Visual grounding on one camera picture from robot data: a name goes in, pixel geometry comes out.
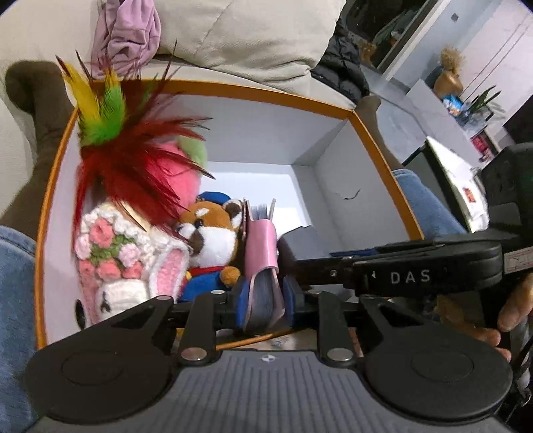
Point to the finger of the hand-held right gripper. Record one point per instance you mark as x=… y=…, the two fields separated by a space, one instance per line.
x=320 y=272
x=391 y=249

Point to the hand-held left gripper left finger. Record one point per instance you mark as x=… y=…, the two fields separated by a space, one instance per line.
x=240 y=304

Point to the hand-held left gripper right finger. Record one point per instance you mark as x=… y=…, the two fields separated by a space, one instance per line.
x=292 y=306

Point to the dark grey case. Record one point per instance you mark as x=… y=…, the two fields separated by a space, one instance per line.
x=304 y=245

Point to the pink card holder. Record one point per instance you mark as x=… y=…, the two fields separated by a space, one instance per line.
x=260 y=241

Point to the red panda sailor plush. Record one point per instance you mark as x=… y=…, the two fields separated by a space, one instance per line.
x=208 y=241

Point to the pink green fluffy plush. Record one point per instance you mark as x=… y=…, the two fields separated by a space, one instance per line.
x=185 y=187

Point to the crocheted bunny flower toy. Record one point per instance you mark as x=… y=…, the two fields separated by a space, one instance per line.
x=116 y=258

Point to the orange cardboard box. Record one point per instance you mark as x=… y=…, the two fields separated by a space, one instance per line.
x=250 y=133

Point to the colourful feather toy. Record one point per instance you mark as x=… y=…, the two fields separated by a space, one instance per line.
x=125 y=166

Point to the person's right hand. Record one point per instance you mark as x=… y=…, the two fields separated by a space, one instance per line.
x=516 y=308

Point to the person's right leg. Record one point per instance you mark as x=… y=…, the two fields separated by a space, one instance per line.
x=424 y=204

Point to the person's leg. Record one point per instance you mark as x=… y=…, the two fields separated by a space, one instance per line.
x=424 y=204
x=16 y=333

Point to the white top coffee table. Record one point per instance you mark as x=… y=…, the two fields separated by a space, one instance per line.
x=454 y=179

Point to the person's right foot brown sock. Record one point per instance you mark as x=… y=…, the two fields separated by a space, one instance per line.
x=377 y=125

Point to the person's foot brown sock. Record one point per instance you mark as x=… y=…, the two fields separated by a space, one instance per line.
x=377 y=125
x=46 y=125

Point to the white counter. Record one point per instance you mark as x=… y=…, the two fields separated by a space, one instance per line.
x=433 y=116

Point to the blue snack packet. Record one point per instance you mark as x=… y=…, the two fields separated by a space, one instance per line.
x=453 y=106

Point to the green potted plant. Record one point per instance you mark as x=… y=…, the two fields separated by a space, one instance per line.
x=483 y=104

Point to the gold vase with dried plants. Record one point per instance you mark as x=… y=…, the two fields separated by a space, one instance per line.
x=449 y=79

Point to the black puffer jacket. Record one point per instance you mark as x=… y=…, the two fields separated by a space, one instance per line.
x=341 y=66

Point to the person's left leg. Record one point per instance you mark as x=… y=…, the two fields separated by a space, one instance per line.
x=16 y=333

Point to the beige cushion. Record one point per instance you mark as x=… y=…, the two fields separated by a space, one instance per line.
x=250 y=33

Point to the person's left foot brown sock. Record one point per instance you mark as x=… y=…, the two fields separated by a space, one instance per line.
x=46 y=125

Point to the purple cloth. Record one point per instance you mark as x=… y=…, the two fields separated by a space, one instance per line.
x=125 y=33

